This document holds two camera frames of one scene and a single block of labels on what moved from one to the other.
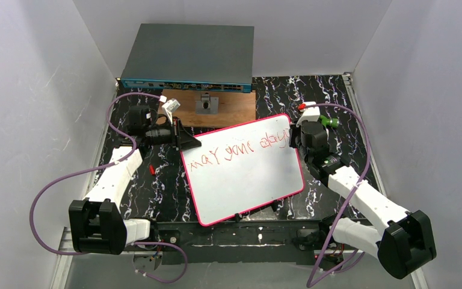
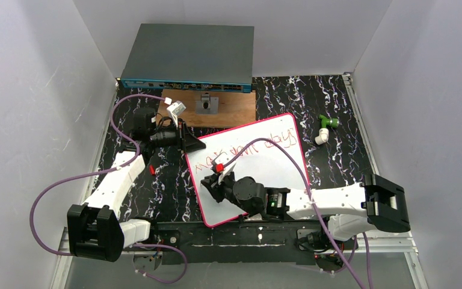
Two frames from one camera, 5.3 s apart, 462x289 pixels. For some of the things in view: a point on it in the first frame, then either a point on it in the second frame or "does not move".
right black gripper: (296, 138) -> (221, 186)
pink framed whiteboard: (240, 167) does not move
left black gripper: (177, 133) does not move
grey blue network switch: (207, 58) does not move
